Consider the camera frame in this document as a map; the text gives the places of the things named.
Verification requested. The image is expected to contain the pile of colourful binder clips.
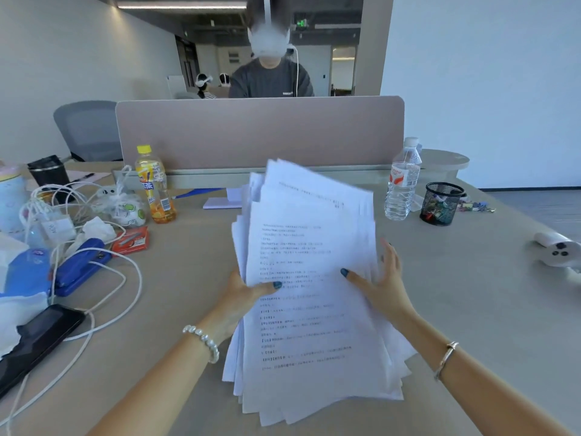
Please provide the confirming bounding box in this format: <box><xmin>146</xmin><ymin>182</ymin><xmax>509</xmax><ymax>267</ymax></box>
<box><xmin>456</xmin><ymin>198</ymin><xmax>497</xmax><ymax>214</ymax></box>

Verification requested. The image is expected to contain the blue stapler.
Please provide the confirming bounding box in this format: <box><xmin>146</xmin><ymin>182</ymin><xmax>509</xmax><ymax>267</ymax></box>
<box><xmin>54</xmin><ymin>238</ymin><xmax>113</xmax><ymax>297</ymax></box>

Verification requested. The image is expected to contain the clear plastic bag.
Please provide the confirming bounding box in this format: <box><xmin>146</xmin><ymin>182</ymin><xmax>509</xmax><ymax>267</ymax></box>
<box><xmin>93</xmin><ymin>170</ymin><xmax>149</xmax><ymax>229</ymax></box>

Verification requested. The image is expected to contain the long ceiling light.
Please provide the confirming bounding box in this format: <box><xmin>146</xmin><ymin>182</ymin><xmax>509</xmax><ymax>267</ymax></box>
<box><xmin>117</xmin><ymin>2</ymin><xmax>248</xmax><ymax>10</ymax></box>

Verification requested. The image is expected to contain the orange drink bottle yellow cap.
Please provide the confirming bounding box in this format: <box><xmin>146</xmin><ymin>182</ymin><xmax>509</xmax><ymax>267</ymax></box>
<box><xmin>135</xmin><ymin>145</ymin><xmax>177</xmax><ymax>225</ymax></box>

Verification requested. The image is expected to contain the white headset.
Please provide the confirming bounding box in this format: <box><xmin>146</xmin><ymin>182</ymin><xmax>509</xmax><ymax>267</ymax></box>
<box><xmin>247</xmin><ymin>0</ymin><xmax>296</xmax><ymax>58</ymax></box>

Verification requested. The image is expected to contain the clear water bottle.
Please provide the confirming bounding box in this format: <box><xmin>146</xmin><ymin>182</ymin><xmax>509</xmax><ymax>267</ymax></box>
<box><xmin>384</xmin><ymin>137</ymin><xmax>423</xmax><ymax>222</ymax></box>

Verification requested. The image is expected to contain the black tumbler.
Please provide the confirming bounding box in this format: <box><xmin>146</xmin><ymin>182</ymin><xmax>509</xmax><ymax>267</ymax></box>
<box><xmin>27</xmin><ymin>155</ymin><xmax>76</xmax><ymax>204</ymax></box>

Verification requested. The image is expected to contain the white headset cable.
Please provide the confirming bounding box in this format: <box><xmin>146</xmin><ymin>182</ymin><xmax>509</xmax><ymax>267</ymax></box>
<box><xmin>289</xmin><ymin>45</ymin><xmax>300</xmax><ymax>97</ymax></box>

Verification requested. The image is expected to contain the white notepad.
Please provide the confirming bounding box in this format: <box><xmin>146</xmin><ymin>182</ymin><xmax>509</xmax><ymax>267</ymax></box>
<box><xmin>203</xmin><ymin>188</ymin><xmax>243</xmax><ymax>210</ymax></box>

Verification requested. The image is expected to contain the blue pen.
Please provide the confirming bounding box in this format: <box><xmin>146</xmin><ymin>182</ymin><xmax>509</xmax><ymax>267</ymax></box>
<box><xmin>174</xmin><ymin>188</ymin><xmax>224</xmax><ymax>199</ymax></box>

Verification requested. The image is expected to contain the round white side table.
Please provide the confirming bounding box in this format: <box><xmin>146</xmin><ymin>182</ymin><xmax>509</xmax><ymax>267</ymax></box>
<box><xmin>419</xmin><ymin>149</ymin><xmax>471</xmax><ymax>171</ymax></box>

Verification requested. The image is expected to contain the pastel patterned cup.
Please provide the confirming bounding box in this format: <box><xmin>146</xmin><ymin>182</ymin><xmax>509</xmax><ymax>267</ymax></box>
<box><xmin>0</xmin><ymin>164</ymin><xmax>31</xmax><ymax>235</ymax></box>

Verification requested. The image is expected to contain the black phone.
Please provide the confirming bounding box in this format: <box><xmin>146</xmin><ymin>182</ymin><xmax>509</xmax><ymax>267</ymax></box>
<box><xmin>0</xmin><ymin>304</ymin><xmax>87</xmax><ymax>398</ymax></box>

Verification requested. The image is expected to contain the person's right hand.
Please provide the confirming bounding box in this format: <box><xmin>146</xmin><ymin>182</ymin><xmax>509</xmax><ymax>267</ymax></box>
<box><xmin>340</xmin><ymin>238</ymin><xmax>419</xmax><ymax>333</ymax></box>

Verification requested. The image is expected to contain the crumpled white tissue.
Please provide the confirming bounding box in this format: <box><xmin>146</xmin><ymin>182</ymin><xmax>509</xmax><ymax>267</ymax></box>
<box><xmin>65</xmin><ymin>216</ymin><xmax>117</xmax><ymax>258</ymax></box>

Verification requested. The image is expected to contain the beige desk divider panel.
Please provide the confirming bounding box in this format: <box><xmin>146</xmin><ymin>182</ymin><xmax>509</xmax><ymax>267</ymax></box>
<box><xmin>115</xmin><ymin>95</ymin><xmax>405</xmax><ymax>174</ymax></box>

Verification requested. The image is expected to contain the grey office chair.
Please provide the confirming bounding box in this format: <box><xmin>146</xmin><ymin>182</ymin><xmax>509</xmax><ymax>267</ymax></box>
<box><xmin>54</xmin><ymin>101</ymin><xmax>123</xmax><ymax>163</ymax></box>

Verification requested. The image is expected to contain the tangle of white cables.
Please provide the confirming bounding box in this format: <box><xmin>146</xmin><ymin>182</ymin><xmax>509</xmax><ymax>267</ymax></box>
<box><xmin>2</xmin><ymin>165</ymin><xmax>143</xmax><ymax>436</ymax></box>

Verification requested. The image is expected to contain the person's right forearm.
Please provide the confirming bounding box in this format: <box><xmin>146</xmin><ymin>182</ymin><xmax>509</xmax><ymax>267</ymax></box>
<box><xmin>399</xmin><ymin>313</ymin><xmax>573</xmax><ymax>436</ymax></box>

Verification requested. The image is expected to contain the orange snack packet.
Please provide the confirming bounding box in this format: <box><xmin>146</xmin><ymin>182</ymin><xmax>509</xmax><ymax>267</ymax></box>
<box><xmin>111</xmin><ymin>226</ymin><xmax>150</xmax><ymax>256</ymax></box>

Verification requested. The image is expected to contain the white pearl bracelet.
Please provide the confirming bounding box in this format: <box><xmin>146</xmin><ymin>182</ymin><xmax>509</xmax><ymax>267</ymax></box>
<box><xmin>182</xmin><ymin>325</ymin><xmax>220</xmax><ymax>364</ymax></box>

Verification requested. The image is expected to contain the stack of printed papers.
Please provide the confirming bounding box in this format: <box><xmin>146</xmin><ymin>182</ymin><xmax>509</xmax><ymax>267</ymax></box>
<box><xmin>222</xmin><ymin>159</ymin><xmax>418</xmax><ymax>427</ymax></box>

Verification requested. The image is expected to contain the person's left hand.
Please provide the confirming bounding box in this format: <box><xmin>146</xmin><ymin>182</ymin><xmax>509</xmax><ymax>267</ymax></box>
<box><xmin>203</xmin><ymin>268</ymin><xmax>283</xmax><ymax>346</ymax></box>

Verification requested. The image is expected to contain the white hand controller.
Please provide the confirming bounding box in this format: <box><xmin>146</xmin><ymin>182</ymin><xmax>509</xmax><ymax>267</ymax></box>
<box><xmin>534</xmin><ymin>231</ymin><xmax>581</xmax><ymax>269</ymax></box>

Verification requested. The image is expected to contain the person's left forearm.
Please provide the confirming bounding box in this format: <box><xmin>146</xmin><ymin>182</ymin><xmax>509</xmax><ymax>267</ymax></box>
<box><xmin>86</xmin><ymin>329</ymin><xmax>219</xmax><ymax>436</ymax></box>

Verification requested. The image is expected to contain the white charger block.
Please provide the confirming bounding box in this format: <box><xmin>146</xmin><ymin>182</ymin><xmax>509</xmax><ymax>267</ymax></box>
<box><xmin>41</xmin><ymin>216</ymin><xmax>76</xmax><ymax>244</ymax></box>

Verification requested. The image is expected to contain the blue tissue packet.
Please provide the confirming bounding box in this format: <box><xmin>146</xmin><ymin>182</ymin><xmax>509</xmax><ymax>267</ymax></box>
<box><xmin>0</xmin><ymin>248</ymin><xmax>52</xmax><ymax>297</ymax></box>

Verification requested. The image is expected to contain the silver bangle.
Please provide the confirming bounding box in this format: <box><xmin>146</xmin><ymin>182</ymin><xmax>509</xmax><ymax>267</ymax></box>
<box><xmin>433</xmin><ymin>341</ymin><xmax>459</xmax><ymax>382</ymax></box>

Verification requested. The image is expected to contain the black mesh pen holder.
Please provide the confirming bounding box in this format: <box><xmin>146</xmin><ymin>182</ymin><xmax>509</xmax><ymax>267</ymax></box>
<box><xmin>419</xmin><ymin>182</ymin><xmax>467</xmax><ymax>227</ymax></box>

